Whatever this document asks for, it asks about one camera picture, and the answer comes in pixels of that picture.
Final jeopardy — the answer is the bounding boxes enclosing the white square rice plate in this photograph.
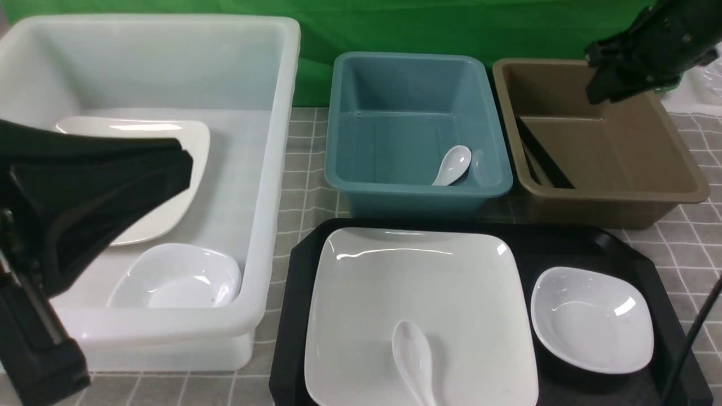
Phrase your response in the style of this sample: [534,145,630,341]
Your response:
[304,228,539,405]

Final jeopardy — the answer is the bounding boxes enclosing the clear plastic bag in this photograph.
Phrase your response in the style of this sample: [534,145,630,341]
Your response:
[684,56,721,105]

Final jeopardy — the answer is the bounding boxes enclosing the grey checked tablecloth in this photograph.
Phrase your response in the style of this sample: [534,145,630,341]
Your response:
[63,108,720,405]

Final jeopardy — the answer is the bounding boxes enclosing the white bowl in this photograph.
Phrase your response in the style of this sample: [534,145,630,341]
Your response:
[530,266,655,375]
[106,242,242,309]

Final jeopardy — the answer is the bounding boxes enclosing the white spoon in teal bin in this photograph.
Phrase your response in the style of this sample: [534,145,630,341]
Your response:
[432,145,472,187]

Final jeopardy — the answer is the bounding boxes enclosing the large white plastic bin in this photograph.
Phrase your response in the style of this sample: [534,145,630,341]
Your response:
[1,15,300,373]

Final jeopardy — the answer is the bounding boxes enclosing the white spoon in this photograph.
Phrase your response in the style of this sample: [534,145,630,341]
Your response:
[432,145,472,187]
[391,320,438,405]

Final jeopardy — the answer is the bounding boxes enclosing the brown plastic bin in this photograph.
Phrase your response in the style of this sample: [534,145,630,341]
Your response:
[492,59,710,229]

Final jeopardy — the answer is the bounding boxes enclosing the green backdrop cloth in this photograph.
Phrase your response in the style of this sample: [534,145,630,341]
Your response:
[2,1,657,107]

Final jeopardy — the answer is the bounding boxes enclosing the white square plate in bin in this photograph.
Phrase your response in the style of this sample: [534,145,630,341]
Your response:
[56,116,210,246]

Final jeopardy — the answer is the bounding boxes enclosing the teal plastic bin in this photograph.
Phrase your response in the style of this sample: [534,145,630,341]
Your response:
[324,52,514,219]

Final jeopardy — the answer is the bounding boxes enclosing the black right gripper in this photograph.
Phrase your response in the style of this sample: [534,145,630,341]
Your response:
[584,1,721,105]

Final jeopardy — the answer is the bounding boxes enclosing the black plastic serving tray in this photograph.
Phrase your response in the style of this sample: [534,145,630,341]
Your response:
[269,218,714,405]

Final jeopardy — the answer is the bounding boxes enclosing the black chopsticks in brown bin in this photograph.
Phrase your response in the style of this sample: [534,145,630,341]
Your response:
[514,115,575,189]

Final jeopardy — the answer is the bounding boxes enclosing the white bowl in bin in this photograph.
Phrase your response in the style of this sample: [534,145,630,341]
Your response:
[106,242,242,309]

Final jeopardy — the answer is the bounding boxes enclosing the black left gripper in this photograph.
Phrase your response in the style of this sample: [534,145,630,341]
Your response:
[1,121,193,405]

